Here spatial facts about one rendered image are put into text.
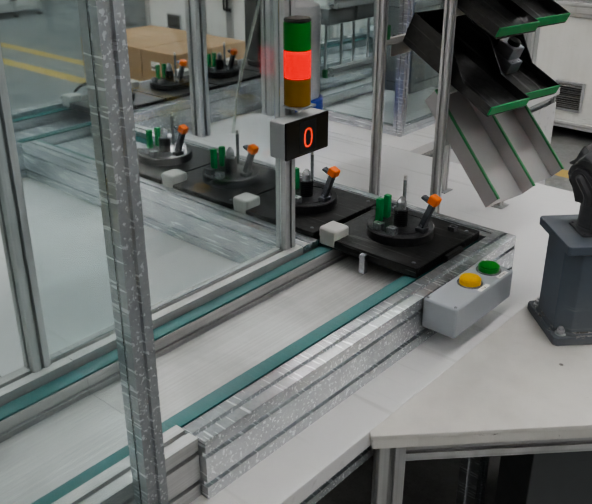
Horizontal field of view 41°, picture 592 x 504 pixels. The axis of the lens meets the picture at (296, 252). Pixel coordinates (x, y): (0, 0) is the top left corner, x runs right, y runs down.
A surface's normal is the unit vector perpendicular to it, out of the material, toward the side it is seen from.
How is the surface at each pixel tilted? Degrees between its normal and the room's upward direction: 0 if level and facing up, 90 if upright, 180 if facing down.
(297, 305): 0
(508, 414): 0
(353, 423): 0
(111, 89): 90
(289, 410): 90
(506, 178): 45
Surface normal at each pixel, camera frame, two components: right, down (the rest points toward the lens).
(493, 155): 0.44, -0.40
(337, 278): 0.00, -0.90
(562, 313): -0.65, 0.33
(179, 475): 0.75, 0.29
